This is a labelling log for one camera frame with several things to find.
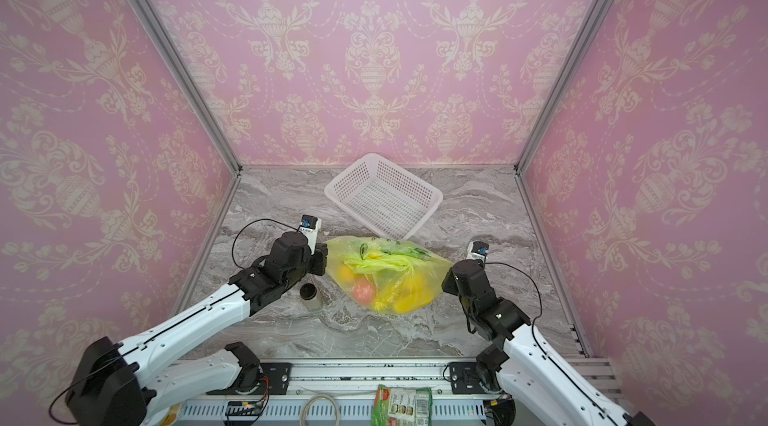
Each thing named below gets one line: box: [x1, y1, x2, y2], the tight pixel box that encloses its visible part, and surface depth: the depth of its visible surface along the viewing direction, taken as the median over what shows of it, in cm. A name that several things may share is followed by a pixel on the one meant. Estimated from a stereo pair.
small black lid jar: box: [300, 283, 324, 312], surface depth 81 cm
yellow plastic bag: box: [326, 236, 454, 314], surface depth 80 cm
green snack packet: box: [371, 384, 433, 426], surface depth 70 cm
